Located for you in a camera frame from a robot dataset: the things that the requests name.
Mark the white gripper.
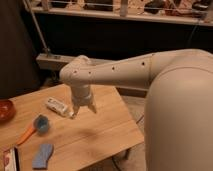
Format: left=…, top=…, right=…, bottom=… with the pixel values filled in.
left=70, top=85, right=97, bottom=118

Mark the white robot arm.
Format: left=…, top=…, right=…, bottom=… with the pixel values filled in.
left=60, top=49, right=213, bottom=171

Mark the upper cluttered shelf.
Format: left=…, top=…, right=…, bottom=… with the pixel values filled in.
left=22, top=0, right=213, bottom=27

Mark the wooden table leg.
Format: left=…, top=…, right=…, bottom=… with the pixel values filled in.
left=123, top=148, right=131, bottom=160

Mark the red ceramic bowl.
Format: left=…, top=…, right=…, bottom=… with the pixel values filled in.
left=0, top=99, right=16, bottom=122

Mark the red and white box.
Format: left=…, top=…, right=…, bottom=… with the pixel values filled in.
left=3, top=147, right=20, bottom=171

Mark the blue scoop orange handle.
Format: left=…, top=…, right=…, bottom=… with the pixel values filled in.
left=16, top=115, right=50, bottom=146

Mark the metal diagonal rod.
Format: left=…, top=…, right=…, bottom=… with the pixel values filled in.
left=24, top=0, right=51, bottom=56

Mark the blue sponge cloth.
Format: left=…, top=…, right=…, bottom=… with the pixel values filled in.
left=32, top=144, right=54, bottom=169

